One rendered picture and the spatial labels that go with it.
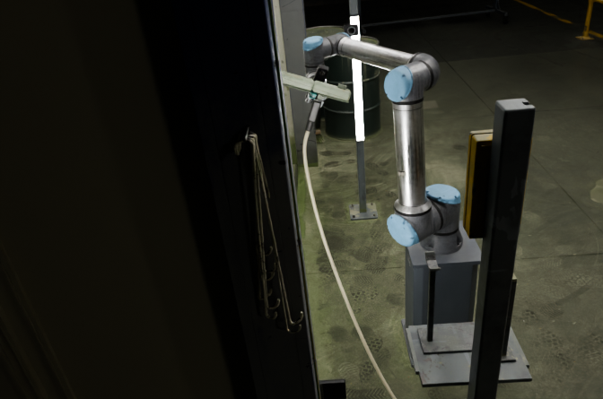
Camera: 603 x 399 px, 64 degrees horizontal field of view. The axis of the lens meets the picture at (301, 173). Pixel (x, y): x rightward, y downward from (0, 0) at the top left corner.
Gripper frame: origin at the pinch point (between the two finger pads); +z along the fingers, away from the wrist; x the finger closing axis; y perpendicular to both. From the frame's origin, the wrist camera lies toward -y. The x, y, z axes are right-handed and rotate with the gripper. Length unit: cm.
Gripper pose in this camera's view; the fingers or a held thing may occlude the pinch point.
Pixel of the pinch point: (318, 95)
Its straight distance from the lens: 198.6
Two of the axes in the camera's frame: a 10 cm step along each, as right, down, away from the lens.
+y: -2.8, 8.4, 4.6
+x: -9.6, -2.5, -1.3
